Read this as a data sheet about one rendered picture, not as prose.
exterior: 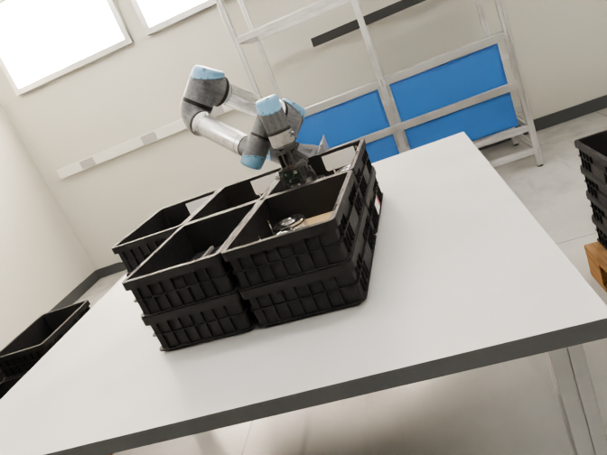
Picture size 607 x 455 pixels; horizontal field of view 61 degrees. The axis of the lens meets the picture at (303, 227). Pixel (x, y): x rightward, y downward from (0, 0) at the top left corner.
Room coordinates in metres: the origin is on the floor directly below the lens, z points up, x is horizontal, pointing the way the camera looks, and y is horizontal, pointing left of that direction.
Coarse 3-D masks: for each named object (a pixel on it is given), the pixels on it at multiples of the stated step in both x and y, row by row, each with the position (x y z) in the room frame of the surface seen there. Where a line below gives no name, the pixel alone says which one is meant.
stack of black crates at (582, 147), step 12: (600, 132) 1.86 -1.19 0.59; (576, 144) 1.85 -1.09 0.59; (588, 144) 1.86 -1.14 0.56; (600, 144) 1.85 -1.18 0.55; (588, 156) 1.78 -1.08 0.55; (600, 156) 1.64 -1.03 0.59; (588, 168) 1.81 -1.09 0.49; (600, 168) 1.68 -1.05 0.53; (588, 180) 1.82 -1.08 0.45; (600, 180) 1.69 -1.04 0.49; (588, 192) 1.85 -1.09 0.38; (600, 192) 1.72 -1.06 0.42; (600, 204) 1.74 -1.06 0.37; (600, 216) 1.78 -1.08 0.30; (600, 228) 1.80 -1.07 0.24; (600, 240) 1.85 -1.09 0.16
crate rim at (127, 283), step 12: (252, 204) 1.56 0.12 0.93; (216, 216) 1.60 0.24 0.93; (180, 228) 1.62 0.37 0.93; (168, 240) 1.54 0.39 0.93; (228, 240) 1.27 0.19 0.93; (156, 252) 1.46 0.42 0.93; (216, 252) 1.21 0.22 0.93; (144, 264) 1.39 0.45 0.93; (192, 264) 1.21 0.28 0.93; (204, 264) 1.20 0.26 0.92; (216, 264) 1.19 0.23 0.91; (132, 276) 1.32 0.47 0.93; (144, 276) 1.26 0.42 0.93; (156, 276) 1.25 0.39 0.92; (168, 276) 1.24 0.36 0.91; (132, 288) 1.27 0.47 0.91
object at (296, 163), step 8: (296, 144) 1.58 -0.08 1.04; (280, 152) 1.55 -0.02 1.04; (288, 152) 1.55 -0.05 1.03; (280, 160) 1.56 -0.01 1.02; (288, 160) 1.57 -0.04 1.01; (296, 160) 1.60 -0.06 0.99; (288, 168) 1.55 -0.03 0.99; (296, 168) 1.54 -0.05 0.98; (304, 168) 1.59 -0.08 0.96; (280, 176) 1.56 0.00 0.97; (288, 176) 1.55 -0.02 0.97; (296, 176) 1.54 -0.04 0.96; (304, 176) 1.55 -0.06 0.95; (288, 184) 1.56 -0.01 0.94
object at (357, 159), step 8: (344, 144) 1.87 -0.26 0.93; (360, 144) 1.75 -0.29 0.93; (328, 152) 1.88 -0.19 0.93; (360, 152) 1.67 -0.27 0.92; (352, 160) 1.57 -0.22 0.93; (360, 160) 1.63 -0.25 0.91; (352, 168) 1.48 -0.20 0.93; (328, 176) 1.50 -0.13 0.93; (304, 184) 1.52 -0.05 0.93; (280, 192) 1.55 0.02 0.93
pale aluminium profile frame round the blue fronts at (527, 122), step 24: (216, 0) 3.72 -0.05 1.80; (240, 0) 4.37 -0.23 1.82; (336, 0) 3.53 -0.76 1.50; (480, 0) 3.93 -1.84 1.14; (288, 24) 4.29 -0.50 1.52; (360, 24) 3.51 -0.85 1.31; (504, 24) 3.29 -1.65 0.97; (240, 48) 3.72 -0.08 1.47; (384, 96) 3.51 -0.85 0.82; (480, 96) 3.34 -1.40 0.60; (408, 120) 3.47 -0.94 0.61; (528, 120) 3.29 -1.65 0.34; (408, 144) 4.14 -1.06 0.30; (480, 144) 3.39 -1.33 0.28; (528, 144) 3.41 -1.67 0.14
